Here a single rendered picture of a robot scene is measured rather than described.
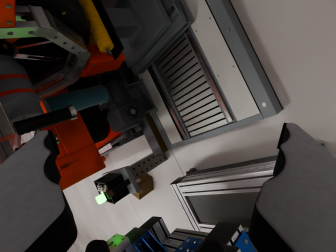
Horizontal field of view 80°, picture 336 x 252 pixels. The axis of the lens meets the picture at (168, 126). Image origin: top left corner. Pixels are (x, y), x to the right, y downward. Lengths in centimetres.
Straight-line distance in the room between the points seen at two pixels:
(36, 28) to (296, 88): 92
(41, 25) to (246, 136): 98
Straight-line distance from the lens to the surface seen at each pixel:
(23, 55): 96
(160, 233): 106
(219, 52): 102
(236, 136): 118
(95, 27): 89
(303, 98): 100
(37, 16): 67
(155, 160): 159
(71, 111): 63
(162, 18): 103
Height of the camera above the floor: 95
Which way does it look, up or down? 40 degrees down
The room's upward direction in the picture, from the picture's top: 116 degrees counter-clockwise
